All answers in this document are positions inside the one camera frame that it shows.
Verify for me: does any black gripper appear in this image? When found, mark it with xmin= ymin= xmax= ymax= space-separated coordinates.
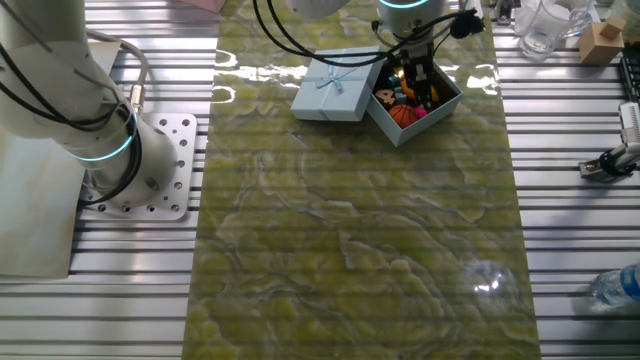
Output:
xmin=399 ymin=44 xmax=437 ymax=109

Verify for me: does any yellow orange toy mango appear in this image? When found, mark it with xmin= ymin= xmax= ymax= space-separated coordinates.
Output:
xmin=398 ymin=74 xmax=441 ymax=104

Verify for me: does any orange toy basketball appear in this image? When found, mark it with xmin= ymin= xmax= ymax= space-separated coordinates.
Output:
xmin=388 ymin=103 xmax=420 ymax=130

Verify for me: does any light blue gift box base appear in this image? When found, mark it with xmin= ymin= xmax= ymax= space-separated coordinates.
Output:
xmin=366 ymin=47 xmax=464 ymax=148

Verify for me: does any light blue gift box lid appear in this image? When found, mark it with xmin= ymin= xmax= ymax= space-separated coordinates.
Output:
xmin=290 ymin=45 xmax=387 ymax=123

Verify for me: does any dark blue toy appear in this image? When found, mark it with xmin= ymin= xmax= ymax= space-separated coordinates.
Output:
xmin=377 ymin=70 xmax=400 ymax=91

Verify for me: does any dark metal clamp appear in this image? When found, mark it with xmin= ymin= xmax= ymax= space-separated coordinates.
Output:
xmin=494 ymin=0 xmax=516 ymax=26

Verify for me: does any clear glass mug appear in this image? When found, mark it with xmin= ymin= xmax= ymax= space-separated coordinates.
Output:
xmin=514 ymin=0 xmax=595 ymax=62

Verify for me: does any green marble pattern mat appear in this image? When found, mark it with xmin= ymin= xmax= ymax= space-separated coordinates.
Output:
xmin=180 ymin=0 xmax=542 ymax=360

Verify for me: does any large wooden cube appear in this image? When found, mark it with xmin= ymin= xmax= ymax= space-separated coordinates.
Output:
xmin=578 ymin=28 xmax=625 ymax=66

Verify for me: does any small wooden cube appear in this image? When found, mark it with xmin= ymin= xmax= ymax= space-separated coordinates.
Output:
xmin=598 ymin=14 xmax=628 ymax=41

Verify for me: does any black keyboard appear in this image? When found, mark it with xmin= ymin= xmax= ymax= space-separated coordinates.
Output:
xmin=618 ymin=47 xmax=640 ymax=104

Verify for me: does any white ridged device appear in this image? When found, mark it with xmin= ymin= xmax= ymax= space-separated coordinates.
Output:
xmin=618 ymin=101 xmax=640 ymax=147

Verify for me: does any pale green translucent container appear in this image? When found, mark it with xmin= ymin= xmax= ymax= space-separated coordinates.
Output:
xmin=610 ymin=0 xmax=640 ymax=26

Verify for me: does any pink flat object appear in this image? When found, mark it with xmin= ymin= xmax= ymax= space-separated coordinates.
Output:
xmin=179 ymin=0 xmax=227 ymax=14

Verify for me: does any silver robot mounting plate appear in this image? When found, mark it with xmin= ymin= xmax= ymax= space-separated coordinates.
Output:
xmin=78 ymin=112 xmax=199 ymax=222

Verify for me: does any clear plastic water bottle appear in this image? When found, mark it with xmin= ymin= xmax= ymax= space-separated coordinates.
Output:
xmin=591 ymin=263 xmax=640 ymax=307

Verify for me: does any black cable clip bundle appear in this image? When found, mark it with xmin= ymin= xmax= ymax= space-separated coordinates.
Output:
xmin=449 ymin=9 xmax=486 ymax=40

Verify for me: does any black cable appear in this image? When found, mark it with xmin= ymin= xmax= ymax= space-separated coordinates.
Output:
xmin=251 ymin=0 xmax=476 ymax=69
xmin=265 ymin=0 xmax=476 ymax=64

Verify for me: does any grey cable with metal plug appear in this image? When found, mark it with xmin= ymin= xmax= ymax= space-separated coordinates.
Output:
xmin=84 ymin=28 xmax=150 ymax=116

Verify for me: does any black cable loop bundle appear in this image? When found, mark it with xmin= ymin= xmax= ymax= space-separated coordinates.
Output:
xmin=0 ymin=0 xmax=144 ymax=210

